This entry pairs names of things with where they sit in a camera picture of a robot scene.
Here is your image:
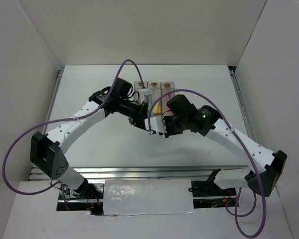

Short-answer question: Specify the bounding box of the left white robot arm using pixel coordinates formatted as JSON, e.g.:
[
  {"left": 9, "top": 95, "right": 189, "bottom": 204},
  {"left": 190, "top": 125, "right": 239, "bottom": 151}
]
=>
[{"left": 30, "top": 78, "right": 151, "bottom": 199}]

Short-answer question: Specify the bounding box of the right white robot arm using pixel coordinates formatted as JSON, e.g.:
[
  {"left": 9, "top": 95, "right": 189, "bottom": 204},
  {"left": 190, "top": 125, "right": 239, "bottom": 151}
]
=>
[{"left": 163, "top": 95, "right": 287, "bottom": 197}]

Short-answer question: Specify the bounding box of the clear plastic container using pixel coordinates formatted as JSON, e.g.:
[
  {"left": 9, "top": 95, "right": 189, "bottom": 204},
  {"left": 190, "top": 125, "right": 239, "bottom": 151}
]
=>
[
  {"left": 161, "top": 82, "right": 175, "bottom": 101},
  {"left": 147, "top": 82, "right": 162, "bottom": 116},
  {"left": 133, "top": 81, "right": 148, "bottom": 102}
]

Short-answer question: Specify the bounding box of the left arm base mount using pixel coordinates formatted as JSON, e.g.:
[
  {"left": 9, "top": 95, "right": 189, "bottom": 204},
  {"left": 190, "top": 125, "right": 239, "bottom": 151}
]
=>
[{"left": 55, "top": 183, "right": 105, "bottom": 216}]

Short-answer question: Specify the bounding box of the middle clear plastic container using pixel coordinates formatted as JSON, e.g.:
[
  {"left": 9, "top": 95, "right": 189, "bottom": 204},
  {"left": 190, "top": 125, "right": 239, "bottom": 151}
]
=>
[{"left": 147, "top": 82, "right": 162, "bottom": 116}]

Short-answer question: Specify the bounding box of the white cover plate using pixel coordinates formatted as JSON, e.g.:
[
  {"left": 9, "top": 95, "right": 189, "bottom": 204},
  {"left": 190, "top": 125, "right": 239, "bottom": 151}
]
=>
[{"left": 103, "top": 179, "right": 195, "bottom": 216}]

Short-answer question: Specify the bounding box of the yellow highlighter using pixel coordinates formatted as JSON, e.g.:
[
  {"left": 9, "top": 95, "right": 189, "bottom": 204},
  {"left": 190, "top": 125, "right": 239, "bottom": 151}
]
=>
[{"left": 151, "top": 102, "right": 162, "bottom": 115}]

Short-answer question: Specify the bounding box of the right clear plastic container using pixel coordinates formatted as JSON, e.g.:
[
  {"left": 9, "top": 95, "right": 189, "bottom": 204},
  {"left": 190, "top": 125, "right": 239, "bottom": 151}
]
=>
[{"left": 161, "top": 82, "right": 175, "bottom": 101}]

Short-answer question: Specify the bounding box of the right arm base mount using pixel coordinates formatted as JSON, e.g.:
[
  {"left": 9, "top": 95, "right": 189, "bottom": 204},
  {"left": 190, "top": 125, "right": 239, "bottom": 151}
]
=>
[{"left": 188, "top": 169, "right": 236, "bottom": 197}]

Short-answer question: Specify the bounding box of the left clear plastic container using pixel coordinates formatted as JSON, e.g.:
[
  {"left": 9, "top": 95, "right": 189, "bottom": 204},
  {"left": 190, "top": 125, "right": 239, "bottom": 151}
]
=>
[{"left": 133, "top": 81, "right": 148, "bottom": 102}]

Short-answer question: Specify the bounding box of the aluminium frame rail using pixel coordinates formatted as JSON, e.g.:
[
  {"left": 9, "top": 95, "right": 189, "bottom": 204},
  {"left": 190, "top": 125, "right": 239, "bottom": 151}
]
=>
[{"left": 27, "top": 65, "right": 269, "bottom": 179}]

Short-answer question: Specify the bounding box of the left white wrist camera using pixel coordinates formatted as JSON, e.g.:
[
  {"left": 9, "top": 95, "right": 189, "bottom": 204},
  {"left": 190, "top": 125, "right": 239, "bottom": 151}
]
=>
[{"left": 138, "top": 88, "right": 154, "bottom": 105}]

